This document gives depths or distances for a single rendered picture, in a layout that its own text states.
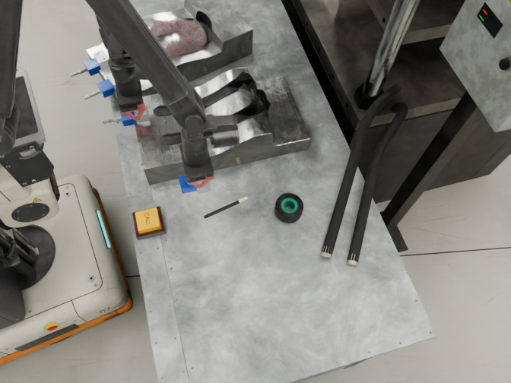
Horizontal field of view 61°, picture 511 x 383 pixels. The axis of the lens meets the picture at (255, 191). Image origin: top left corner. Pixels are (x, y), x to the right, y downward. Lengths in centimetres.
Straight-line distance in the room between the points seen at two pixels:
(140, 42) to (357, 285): 81
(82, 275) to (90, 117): 104
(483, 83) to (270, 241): 68
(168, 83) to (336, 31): 102
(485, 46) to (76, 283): 155
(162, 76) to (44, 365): 150
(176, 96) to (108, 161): 152
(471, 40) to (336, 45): 60
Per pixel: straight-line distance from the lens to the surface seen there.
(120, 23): 81
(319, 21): 180
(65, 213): 196
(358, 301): 121
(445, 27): 152
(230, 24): 156
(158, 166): 124
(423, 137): 183
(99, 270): 182
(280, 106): 139
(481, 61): 124
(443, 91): 169
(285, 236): 123
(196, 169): 104
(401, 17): 129
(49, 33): 310
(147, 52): 84
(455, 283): 225
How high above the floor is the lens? 193
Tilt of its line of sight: 62 degrees down
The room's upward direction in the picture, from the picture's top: 4 degrees clockwise
